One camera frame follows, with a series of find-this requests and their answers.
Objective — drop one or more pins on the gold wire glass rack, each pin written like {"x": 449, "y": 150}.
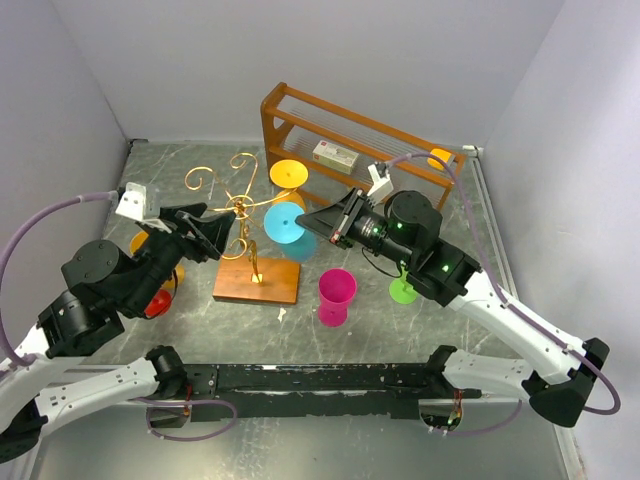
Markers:
{"x": 242, "y": 204}

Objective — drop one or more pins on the yellow plastic wine glass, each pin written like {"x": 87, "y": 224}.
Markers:
{"x": 289, "y": 175}

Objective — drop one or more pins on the blue plastic wine glass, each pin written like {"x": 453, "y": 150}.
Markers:
{"x": 297, "y": 243}

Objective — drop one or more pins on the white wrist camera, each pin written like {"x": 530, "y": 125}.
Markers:
{"x": 382, "y": 185}
{"x": 140, "y": 203}

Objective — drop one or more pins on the wooden rack base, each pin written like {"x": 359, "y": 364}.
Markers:
{"x": 277, "y": 281}

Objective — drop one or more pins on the aluminium frame rail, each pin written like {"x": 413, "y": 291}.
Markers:
{"x": 500, "y": 250}

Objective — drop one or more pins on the wooden shelf rack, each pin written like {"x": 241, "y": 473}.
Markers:
{"x": 293, "y": 122}

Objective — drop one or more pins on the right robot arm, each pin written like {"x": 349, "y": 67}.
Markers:
{"x": 441, "y": 272}

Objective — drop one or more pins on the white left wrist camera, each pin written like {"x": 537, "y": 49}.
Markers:
{"x": 140, "y": 203}

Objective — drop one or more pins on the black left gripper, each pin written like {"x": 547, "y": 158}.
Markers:
{"x": 215, "y": 232}

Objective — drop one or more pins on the red plastic wine glass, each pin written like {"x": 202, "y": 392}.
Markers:
{"x": 159, "y": 305}

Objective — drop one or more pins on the green plastic wine glass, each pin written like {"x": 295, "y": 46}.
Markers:
{"x": 401, "y": 291}

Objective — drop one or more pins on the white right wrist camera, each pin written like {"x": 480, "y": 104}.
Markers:
{"x": 382, "y": 185}

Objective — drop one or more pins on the yellow grey box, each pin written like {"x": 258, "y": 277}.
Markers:
{"x": 439, "y": 157}

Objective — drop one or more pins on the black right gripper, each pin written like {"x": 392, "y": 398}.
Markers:
{"x": 335, "y": 221}

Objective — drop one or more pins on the small white card box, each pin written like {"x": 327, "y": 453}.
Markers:
{"x": 335, "y": 157}

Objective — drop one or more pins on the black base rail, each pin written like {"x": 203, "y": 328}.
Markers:
{"x": 286, "y": 391}

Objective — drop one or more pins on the pink plastic wine glass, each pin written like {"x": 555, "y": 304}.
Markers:
{"x": 336, "y": 288}

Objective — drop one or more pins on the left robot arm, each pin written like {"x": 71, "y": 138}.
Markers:
{"x": 104, "y": 286}

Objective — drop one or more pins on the orange plastic wine glass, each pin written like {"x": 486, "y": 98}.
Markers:
{"x": 176, "y": 277}

